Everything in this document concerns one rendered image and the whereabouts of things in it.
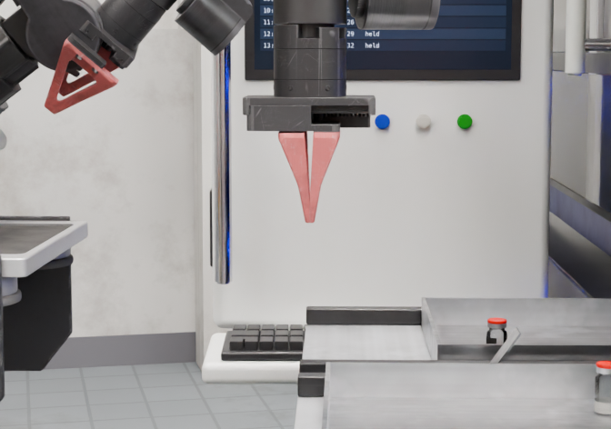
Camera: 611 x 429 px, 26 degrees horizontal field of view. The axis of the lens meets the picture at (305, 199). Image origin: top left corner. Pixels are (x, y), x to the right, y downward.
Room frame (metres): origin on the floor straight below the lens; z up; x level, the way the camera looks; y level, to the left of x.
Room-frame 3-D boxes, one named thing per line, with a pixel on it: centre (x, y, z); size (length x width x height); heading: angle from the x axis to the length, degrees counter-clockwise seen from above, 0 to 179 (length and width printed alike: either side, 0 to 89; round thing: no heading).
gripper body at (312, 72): (1.04, 0.00, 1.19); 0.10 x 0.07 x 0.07; 88
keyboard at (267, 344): (1.78, -0.09, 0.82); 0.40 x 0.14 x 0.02; 90
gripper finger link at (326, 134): (1.04, 0.01, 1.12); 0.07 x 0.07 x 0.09; 88
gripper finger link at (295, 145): (1.04, -0.02, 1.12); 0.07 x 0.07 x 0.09; 88
